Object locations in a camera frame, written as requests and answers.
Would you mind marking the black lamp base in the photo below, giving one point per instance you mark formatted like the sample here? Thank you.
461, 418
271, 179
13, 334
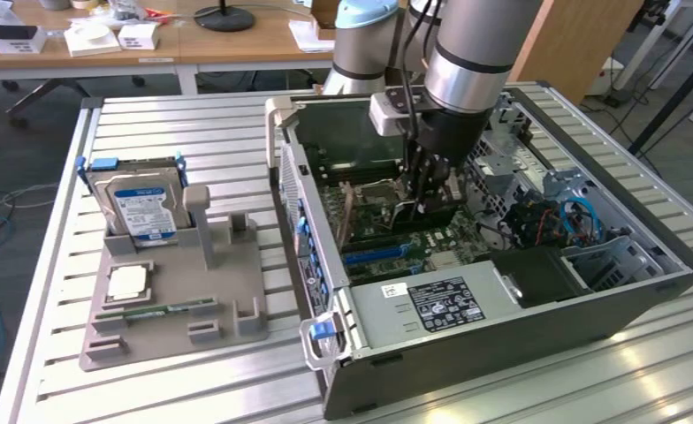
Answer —
223, 20

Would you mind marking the black office chair base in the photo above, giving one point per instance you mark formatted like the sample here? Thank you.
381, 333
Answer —
45, 93

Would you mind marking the white box with black top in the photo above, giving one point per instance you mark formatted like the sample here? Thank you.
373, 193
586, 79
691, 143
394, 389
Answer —
18, 44

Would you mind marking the wooden cabinet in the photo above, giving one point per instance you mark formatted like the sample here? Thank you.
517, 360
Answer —
576, 44

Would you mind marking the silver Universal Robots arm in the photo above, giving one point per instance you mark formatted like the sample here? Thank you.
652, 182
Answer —
470, 44

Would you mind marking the white table leg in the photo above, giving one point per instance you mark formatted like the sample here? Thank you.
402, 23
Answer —
649, 44

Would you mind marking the blue expansion slot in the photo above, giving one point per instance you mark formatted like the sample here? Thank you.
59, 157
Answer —
375, 256

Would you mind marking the silver metal drive cage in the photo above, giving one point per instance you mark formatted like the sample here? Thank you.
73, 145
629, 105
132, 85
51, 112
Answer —
500, 176

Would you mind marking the brown cardboard box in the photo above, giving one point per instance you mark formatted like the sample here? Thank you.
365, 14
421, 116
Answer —
324, 15

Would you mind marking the silver power supply unit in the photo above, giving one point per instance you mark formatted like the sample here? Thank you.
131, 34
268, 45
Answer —
382, 318

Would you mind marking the dark grey open PC case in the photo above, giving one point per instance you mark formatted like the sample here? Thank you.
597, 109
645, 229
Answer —
500, 353

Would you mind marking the white paper stack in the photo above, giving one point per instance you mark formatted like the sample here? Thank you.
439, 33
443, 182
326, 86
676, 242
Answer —
311, 40

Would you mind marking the graphics card with metal bracket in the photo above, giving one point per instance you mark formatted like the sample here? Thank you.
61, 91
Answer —
405, 226

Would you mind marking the hard disk with blue label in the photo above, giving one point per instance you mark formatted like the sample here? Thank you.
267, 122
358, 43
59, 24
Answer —
140, 207

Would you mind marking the white block with tape roll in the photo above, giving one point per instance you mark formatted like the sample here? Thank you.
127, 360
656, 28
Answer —
89, 42

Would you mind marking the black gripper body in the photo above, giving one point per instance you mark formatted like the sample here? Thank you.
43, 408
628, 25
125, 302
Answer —
453, 137

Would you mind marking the grey cup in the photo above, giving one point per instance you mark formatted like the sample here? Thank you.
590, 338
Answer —
56, 4

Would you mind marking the black slanted pole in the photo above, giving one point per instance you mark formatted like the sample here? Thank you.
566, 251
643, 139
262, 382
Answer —
676, 104

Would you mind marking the small white labelled box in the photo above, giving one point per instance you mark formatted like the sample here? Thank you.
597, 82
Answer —
137, 37

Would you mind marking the green RAM stick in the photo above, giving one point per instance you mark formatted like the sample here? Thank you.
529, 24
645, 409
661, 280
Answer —
145, 312

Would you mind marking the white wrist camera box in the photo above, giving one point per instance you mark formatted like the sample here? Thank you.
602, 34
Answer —
387, 117

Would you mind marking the wooden desk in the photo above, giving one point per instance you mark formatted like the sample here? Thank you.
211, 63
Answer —
234, 48

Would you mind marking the CPU socket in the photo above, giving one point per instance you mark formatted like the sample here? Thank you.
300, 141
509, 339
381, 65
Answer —
375, 194

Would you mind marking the green motherboard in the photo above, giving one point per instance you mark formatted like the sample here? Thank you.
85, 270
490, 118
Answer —
441, 247

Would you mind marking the silver metal disk bay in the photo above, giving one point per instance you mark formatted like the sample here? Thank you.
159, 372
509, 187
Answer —
612, 260

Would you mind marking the grey plastic parts rack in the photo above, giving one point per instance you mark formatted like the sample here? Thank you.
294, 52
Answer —
169, 274

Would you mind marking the silver CPU chip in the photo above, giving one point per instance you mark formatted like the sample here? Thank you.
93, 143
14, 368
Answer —
127, 282

